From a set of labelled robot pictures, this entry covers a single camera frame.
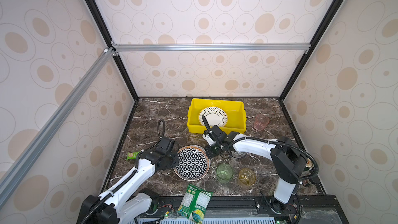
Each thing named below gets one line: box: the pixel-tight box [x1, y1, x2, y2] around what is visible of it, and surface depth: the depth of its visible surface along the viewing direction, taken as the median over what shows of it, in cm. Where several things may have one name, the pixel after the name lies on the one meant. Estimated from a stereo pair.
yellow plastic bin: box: [187, 98, 247, 134], surface depth 108 cm
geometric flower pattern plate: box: [173, 144, 211, 182], surface depth 87 cm
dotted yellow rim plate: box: [199, 106, 229, 128], surface depth 111 cm
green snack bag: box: [177, 183, 214, 224], surface depth 74 cm
